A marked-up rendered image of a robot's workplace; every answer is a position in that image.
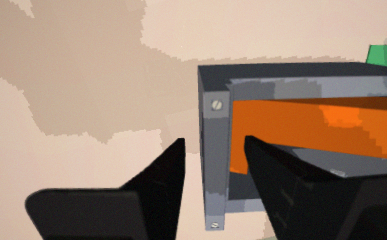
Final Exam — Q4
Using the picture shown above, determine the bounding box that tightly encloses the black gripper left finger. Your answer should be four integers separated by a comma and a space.
24, 138, 186, 240

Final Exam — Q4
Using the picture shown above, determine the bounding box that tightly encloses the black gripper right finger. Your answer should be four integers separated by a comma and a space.
244, 135, 387, 240

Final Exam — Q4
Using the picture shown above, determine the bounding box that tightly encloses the orange l-shaped part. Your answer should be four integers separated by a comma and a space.
230, 97, 387, 174

